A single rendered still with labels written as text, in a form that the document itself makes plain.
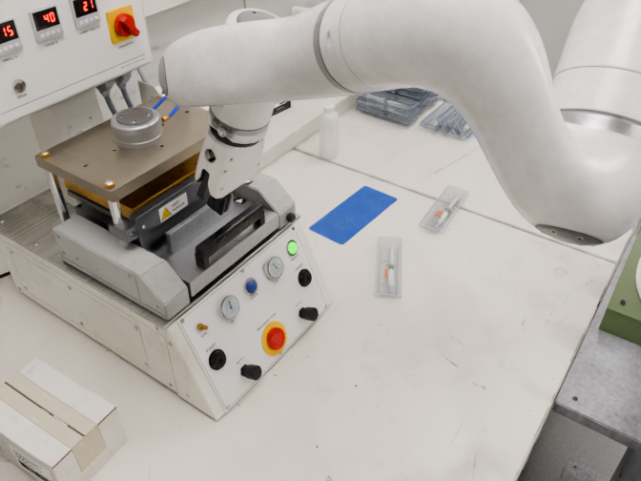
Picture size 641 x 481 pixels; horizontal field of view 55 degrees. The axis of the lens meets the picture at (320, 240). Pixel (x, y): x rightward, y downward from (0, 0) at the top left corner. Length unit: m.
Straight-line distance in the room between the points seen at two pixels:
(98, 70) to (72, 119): 0.10
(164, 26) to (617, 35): 1.34
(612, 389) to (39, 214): 1.07
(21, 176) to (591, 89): 1.28
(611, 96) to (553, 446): 1.61
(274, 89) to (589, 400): 0.76
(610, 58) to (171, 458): 0.81
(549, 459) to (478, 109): 1.60
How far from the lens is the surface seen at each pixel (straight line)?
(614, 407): 1.17
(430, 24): 0.47
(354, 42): 0.52
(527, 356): 1.19
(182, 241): 1.02
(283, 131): 1.71
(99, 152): 1.04
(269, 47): 0.66
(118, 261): 0.98
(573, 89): 0.52
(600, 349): 1.25
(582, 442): 2.07
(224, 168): 0.87
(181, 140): 1.04
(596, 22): 0.54
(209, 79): 0.69
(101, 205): 1.06
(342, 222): 1.43
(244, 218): 1.01
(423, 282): 1.29
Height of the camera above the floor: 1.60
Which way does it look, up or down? 38 degrees down
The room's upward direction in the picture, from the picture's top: straight up
